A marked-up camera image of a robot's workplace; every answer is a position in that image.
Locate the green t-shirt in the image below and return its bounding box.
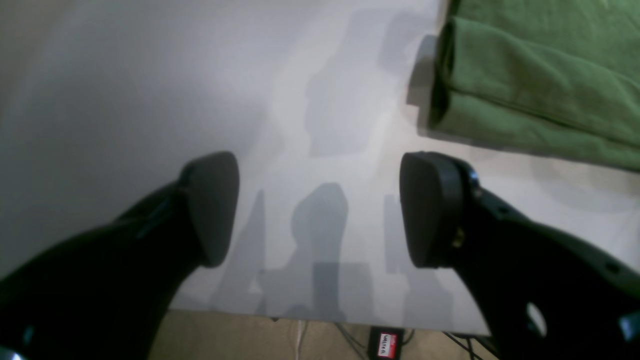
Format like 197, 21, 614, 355
427, 0, 640, 171

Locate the black device red label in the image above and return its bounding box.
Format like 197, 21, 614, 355
366, 326, 406, 360

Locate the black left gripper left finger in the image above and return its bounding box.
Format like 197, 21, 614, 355
0, 152, 240, 360

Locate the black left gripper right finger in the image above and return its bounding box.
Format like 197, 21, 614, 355
399, 152, 640, 360

